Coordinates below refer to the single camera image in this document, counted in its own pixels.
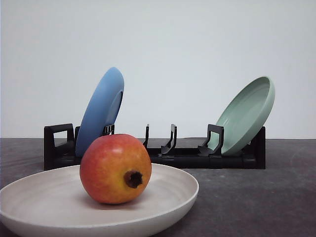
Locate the white plate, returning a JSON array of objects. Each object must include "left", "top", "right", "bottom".
[{"left": 0, "top": 164, "right": 199, "bottom": 237}]

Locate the blue plate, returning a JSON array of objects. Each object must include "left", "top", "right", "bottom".
[{"left": 75, "top": 67, "right": 124, "bottom": 158}]

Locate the red yellow pomegranate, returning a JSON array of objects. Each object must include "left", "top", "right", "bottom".
[{"left": 79, "top": 134, "right": 152, "bottom": 204}]

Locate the black plastic dish rack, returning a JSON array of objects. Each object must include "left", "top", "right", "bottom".
[{"left": 43, "top": 123, "right": 266, "bottom": 171}]

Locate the green plate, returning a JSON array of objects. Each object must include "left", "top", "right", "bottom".
[{"left": 208, "top": 77, "right": 275, "bottom": 156}]

